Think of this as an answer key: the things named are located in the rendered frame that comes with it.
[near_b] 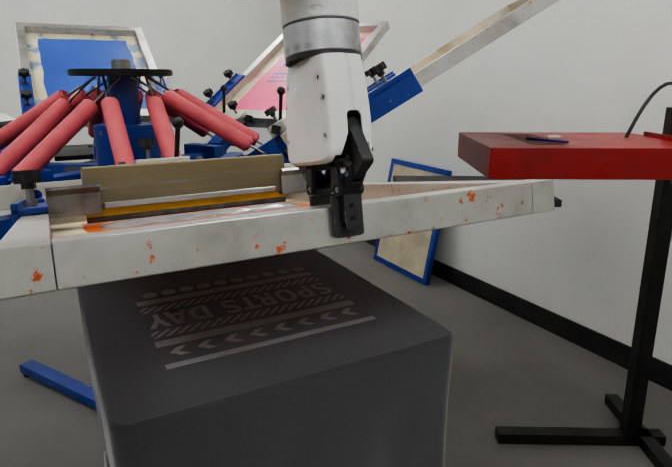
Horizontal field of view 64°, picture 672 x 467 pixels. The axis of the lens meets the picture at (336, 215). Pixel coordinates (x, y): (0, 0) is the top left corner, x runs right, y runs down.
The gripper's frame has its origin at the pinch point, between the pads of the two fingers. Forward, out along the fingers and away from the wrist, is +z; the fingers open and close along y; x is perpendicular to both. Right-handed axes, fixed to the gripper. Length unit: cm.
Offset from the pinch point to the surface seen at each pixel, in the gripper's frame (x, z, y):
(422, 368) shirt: 16.4, 23.0, -9.8
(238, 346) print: -5.4, 17.6, -20.1
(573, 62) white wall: 200, -44, -128
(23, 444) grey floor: -43, 87, -176
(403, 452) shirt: 14.2, 35.4, -12.7
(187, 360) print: -12.1, 17.7, -19.7
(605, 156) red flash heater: 113, -1, -51
